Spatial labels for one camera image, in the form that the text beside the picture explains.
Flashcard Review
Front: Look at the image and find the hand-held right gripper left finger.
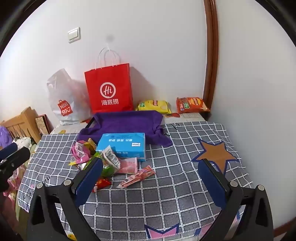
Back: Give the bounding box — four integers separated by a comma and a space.
26, 158, 103, 241

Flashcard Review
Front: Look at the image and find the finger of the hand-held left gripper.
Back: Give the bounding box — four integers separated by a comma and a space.
0, 143, 18, 160
0, 146, 31, 174

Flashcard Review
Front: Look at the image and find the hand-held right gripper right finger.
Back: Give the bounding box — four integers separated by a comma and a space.
198, 158, 275, 241

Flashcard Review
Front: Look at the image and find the red snack packet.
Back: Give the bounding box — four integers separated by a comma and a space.
92, 176, 112, 193

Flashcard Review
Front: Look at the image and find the green snack packet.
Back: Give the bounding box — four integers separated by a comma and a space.
80, 156, 116, 178

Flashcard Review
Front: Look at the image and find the pink candy packet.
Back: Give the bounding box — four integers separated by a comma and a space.
70, 141, 90, 164

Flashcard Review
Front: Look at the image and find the white barcode snack packet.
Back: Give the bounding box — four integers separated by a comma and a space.
102, 145, 121, 169

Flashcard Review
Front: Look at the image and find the yellow snack packet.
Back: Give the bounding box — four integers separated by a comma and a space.
83, 138, 97, 154

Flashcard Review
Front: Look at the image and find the long pink-red snack packet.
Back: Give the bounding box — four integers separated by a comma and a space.
115, 165, 156, 189

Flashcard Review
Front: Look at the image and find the purple fabric bin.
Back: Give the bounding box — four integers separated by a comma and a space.
77, 110, 173, 147

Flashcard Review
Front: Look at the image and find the purple cloth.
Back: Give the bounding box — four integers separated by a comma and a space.
0, 126, 13, 150

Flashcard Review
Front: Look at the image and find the pink floral bedding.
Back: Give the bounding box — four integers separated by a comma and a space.
5, 167, 26, 220

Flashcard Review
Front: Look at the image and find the flat pink snack packet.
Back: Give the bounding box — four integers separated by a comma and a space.
115, 157, 139, 175

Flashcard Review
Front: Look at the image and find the patterned brown box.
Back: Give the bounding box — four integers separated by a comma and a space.
35, 115, 50, 135

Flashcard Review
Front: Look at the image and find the blue tissue pack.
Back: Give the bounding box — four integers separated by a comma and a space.
96, 133, 147, 161

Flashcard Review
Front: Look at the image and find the grey checked cloth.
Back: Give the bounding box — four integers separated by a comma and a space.
17, 122, 255, 241

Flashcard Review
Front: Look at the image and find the white plastic bag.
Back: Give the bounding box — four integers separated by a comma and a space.
46, 68, 92, 126

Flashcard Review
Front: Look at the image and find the orange chip bag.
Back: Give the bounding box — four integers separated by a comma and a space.
176, 97, 210, 114

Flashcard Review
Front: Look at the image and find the yellow chip bag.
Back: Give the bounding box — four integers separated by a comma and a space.
135, 100, 172, 115

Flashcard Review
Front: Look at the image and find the red paper bag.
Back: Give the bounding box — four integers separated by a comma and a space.
84, 47, 134, 114

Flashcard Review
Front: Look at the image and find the white light switch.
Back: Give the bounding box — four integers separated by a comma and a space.
68, 27, 81, 43

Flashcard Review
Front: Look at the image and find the brown wooden door frame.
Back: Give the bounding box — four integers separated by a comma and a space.
202, 0, 219, 114

